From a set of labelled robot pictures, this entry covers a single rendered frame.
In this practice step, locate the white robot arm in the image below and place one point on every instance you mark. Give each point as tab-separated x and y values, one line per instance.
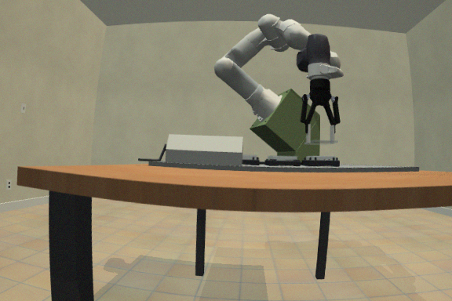
280	36

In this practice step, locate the beige operator button panel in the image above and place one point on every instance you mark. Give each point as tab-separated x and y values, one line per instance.
208	150

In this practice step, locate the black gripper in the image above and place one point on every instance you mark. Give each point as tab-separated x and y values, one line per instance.
320	95

